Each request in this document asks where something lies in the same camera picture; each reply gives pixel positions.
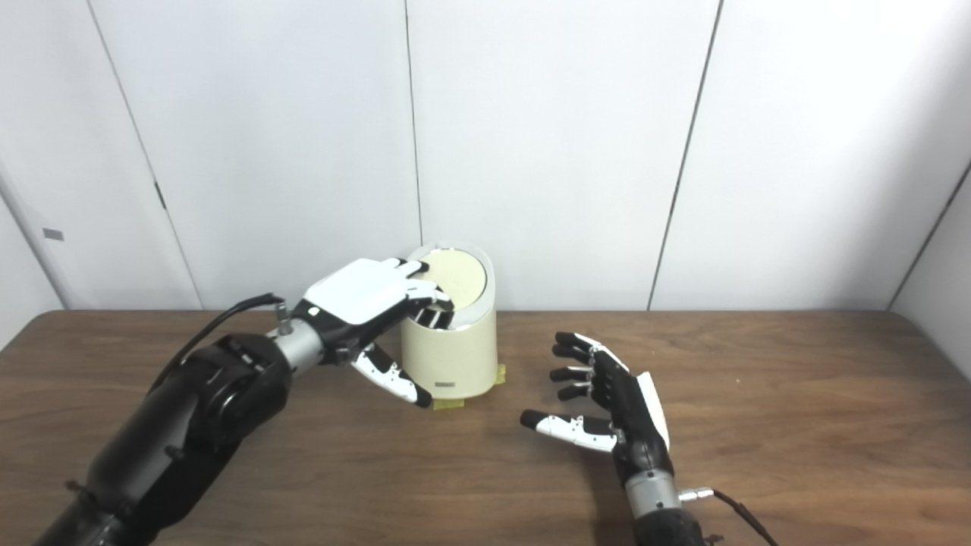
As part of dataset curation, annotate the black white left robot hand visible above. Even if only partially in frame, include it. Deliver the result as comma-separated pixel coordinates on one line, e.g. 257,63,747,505
291,258,456,409

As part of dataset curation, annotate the cream round bin lid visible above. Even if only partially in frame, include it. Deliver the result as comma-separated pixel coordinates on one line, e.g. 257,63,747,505
413,249,487,304

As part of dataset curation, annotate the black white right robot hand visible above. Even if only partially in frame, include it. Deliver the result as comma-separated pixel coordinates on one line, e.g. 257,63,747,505
520,331,674,484

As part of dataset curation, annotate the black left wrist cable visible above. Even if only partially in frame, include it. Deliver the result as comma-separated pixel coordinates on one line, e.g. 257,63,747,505
148,293,293,391

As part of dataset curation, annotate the cream-colored bin body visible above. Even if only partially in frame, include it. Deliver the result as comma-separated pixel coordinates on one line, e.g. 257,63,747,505
398,242,498,399

